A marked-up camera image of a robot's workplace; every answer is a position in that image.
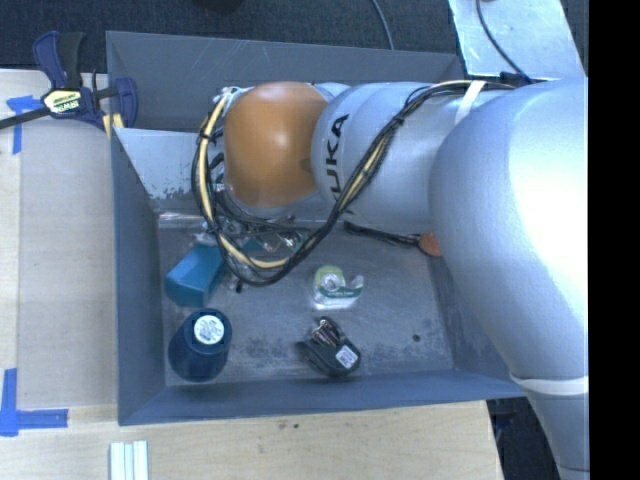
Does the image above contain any black clip with white label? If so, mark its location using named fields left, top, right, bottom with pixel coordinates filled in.
left=295, top=316, right=363, bottom=379

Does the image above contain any pale wood board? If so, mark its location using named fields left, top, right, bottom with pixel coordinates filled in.
left=17, top=120, right=120, bottom=410

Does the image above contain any dark blue cup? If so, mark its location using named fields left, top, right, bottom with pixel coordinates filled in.
left=167, top=307, right=234, bottom=384

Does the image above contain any thin black tool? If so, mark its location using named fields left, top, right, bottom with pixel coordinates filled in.
left=343, top=221, right=422, bottom=247

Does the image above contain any clear green tape dispenser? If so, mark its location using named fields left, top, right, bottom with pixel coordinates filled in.
left=311, top=263, right=366, bottom=311

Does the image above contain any teal blue box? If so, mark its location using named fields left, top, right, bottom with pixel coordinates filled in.
left=164, top=244, right=227, bottom=308

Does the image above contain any grey metal bin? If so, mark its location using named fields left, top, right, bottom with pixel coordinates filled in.
left=104, top=30, right=527, bottom=427

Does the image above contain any brown round thing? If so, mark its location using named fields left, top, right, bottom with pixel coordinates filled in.
left=418, top=232, right=445, bottom=258

